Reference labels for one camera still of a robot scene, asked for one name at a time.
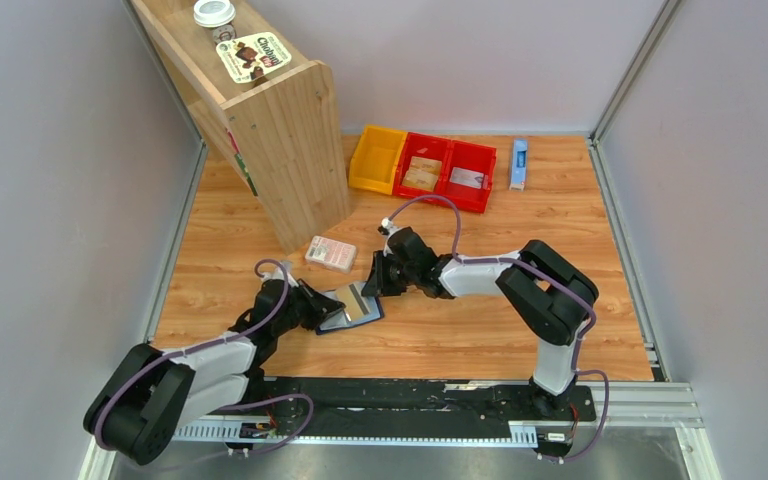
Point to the tan cards in bin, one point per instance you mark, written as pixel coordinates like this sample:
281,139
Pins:
422,173

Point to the blue white toothpaste box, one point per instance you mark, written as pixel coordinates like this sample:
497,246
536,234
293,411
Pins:
518,164

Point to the red plastic bin right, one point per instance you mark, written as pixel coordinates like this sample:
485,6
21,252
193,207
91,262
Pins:
474,157

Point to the yellow plastic bin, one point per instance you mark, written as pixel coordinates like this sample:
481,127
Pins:
374,162

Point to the wooden shelf unit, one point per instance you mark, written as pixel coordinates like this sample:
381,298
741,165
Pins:
281,132

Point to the navy blue card holder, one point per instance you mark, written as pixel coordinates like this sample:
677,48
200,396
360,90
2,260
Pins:
337,322

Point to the red patterned tissue pack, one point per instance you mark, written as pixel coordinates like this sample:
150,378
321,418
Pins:
331,254

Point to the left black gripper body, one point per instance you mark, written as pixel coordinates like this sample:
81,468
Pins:
291,320

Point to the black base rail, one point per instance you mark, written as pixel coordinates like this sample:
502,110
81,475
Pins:
367,410

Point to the red plastic bin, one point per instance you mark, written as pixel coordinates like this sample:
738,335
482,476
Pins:
474,157
428,146

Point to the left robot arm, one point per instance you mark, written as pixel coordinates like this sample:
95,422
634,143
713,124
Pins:
152,392

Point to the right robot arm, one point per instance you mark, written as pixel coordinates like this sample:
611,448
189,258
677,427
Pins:
554,299

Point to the silver card in bin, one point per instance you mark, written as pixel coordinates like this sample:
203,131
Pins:
467,178

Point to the Chobani yogurt lid pack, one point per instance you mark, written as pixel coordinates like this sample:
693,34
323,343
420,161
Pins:
251,57

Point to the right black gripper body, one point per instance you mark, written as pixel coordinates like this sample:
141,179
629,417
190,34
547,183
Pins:
397,278

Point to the red plastic bin left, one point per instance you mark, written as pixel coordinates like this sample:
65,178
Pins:
428,146

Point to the gold credit card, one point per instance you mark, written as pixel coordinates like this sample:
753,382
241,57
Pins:
358,309

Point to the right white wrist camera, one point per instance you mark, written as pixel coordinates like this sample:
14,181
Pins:
387,227

